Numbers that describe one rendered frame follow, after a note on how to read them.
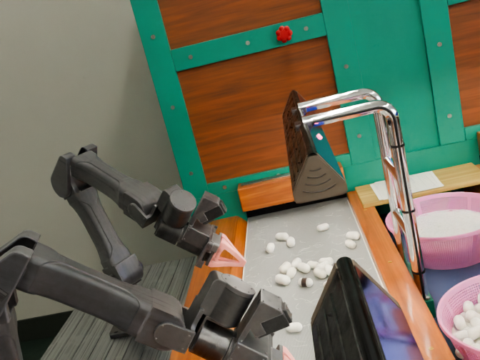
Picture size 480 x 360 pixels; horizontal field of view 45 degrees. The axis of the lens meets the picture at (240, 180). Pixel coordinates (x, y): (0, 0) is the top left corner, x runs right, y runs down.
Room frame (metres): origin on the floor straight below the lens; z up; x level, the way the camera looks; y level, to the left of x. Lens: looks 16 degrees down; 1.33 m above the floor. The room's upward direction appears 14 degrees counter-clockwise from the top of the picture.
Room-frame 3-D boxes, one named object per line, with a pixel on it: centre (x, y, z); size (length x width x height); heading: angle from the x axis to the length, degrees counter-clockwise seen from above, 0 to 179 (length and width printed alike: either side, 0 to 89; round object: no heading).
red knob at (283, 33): (1.57, -0.21, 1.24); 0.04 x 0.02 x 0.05; 83
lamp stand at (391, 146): (1.09, -0.22, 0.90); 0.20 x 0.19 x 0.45; 173
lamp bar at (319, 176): (1.11, -0.15, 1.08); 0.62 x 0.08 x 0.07; 173
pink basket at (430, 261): (1.24, -0.44, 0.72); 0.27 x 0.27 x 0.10
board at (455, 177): (1.46, -0.47, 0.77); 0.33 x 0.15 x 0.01; 83
